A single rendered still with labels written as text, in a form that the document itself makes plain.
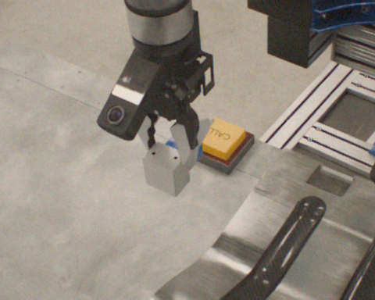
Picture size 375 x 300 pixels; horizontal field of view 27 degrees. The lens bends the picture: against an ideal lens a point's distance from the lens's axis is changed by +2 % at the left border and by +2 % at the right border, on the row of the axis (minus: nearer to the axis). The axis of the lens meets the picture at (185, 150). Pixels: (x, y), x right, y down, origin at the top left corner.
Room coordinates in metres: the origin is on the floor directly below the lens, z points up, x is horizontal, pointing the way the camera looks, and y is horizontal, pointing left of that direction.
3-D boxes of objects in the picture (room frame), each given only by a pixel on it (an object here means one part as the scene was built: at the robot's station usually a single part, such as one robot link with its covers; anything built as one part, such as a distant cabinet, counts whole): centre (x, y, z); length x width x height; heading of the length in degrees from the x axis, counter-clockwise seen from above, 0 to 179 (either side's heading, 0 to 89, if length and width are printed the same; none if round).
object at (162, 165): (0.74, 0.00, 0.93); 0.13 x 0.05 x 0.05; 142
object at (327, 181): (0.69, -0.19, 0.87); 0.05 x 0.05 x 0.04; 52
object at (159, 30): (0.73, 0.01, 1.17); 0.08 x 0.08 x 0.05
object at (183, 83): (0.73, 0.01, 1.09); 0.09 x 0.08 x 0.12; 142
